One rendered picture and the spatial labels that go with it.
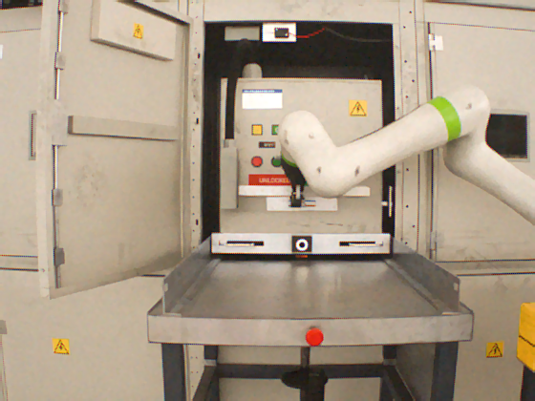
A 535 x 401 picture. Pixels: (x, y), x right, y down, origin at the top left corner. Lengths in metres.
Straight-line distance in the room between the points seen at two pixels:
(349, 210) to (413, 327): 0.74
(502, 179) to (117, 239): 1.00
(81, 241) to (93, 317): 0.52
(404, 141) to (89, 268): 0.80
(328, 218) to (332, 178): 0.50
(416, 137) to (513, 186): 0.31
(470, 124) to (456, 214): 0.40
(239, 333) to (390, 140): 0.57
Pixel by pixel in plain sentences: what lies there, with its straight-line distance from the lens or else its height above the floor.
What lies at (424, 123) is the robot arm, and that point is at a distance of 1.40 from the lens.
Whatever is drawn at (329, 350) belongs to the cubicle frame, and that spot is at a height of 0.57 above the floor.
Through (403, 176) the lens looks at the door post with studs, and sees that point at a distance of 1.75.
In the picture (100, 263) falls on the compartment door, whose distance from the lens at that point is 1.44.
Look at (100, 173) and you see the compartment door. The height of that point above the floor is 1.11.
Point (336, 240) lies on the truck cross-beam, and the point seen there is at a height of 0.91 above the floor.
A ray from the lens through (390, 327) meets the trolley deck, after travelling 1.09.
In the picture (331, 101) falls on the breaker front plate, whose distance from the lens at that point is 1.78.
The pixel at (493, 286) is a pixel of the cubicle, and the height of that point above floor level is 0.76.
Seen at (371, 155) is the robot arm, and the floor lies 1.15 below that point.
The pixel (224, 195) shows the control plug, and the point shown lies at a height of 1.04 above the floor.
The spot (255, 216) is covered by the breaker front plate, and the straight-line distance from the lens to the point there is 1.77.
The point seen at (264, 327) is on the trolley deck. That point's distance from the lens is 1.07.
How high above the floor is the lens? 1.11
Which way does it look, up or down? 3 degrees down
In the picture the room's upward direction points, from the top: straight up
